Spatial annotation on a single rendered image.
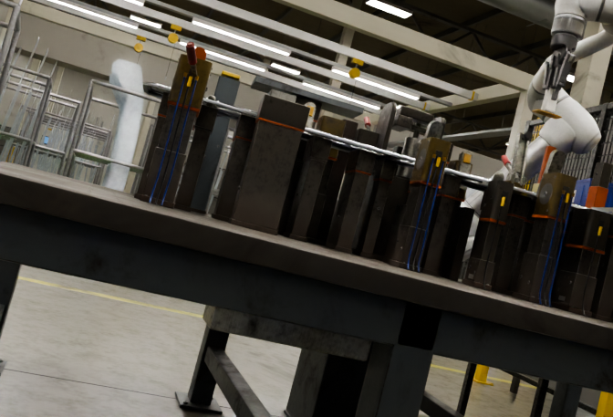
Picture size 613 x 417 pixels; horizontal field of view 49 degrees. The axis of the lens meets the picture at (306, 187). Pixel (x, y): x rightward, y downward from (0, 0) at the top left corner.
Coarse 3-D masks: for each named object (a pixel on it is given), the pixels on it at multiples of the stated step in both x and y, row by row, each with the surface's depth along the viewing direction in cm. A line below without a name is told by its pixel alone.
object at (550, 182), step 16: (544, 176) 181; (560, 176) 174; (544, 192) 179; (560, 192) 174; (544, 208) 177; (560, 208) 174; (544, 224) 176; (560, 224) 174; (544, 240) 174; (528, 256) 178; (544, 256) 174; (528, 272) 176; (544, 272) 172; (528, 288) 174; (544, 288) 173; (544, 304) 173
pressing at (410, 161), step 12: (144, 84) 172; (156, 84) 171; (156, 96) 189; (216, 108) 187; (228, 108) 182; (240, 108) 176; (312, 132) 186; (324, 132) 179; (336, 144) 198; (348, 144) 190; (360, 144) 181; (384, 156) 195; (396, 156) 182; (468, 180) 198; (480, 180) 185; (516, 192) 197; (528, 192) 187; (576, 204) 190
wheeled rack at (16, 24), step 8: (0, 0) 466; (8, 0) 469; (16, 8) 470; (16, 16) 471; (0, 24) 550; (8, 24) 469; (16, 24) 525; (8, 32) 469; (16, 32) 555; (8, 40) 469; (16, 40) 556; (0, 56) 467; (8, 56) 554; (0, 64) 468; (8, 64) 554; (0, 72) 469; (0, 80) 553; (0, 88) 552; (0, 96) 553
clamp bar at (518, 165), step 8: (520, 136) 216; (528, 136) 213; (520, 144) 215; (528, 144) 216; (520, 152) 216; (520, 160) 215; (512, 168) 215; (520, 168) 215; (520, 176) 214; (520, 184) 213
